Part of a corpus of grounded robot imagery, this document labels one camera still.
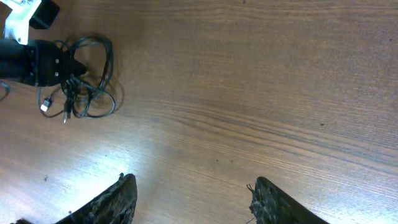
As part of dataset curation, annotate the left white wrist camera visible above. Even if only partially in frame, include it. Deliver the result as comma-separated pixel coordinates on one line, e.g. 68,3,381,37
1,0,60,45

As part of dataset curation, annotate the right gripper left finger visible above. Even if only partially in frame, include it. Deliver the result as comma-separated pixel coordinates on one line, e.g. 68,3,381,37
56,173,137,224

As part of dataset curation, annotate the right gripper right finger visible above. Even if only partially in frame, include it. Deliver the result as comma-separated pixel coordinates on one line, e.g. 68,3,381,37
247,177,328,224

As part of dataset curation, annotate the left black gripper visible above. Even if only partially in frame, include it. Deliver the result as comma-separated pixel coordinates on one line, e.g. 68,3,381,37
1,39,87,87

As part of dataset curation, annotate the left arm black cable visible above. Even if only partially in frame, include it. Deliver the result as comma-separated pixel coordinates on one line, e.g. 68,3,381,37
0,80,11,102

